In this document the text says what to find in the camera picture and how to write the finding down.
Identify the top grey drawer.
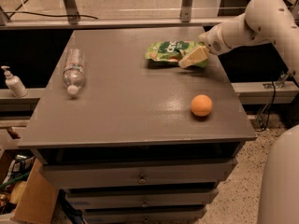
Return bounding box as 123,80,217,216
42,158,237,189

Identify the green rice chip bag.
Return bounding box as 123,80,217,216
145,41,206,67

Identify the white pump dispenser bottle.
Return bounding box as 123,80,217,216
1,65,27,98

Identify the grey metal railing frame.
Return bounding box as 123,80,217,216
0,0,299,31

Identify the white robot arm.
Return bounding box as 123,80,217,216
199,0,299,224

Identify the clear plastic water bottle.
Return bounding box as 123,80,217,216
63,49,85,96

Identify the grey drawer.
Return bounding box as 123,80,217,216
42,158,237,189
83,205,206,224
66,189,218,209

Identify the middle grey drawer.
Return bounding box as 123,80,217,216
66,189,218,209

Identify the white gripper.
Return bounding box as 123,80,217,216
178,23,232,68

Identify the grey drawer cabinet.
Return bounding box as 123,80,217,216
17,26,258,224

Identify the bottom grey drawer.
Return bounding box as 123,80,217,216
83,205,206,224

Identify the black cable on floor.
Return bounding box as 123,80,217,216
4,10,99,21

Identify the brown cardboard box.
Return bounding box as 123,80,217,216
0,150,58,224

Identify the black cable near wall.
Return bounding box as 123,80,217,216
255,79,278,133

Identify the orange fruit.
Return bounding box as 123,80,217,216
191,94,213,117

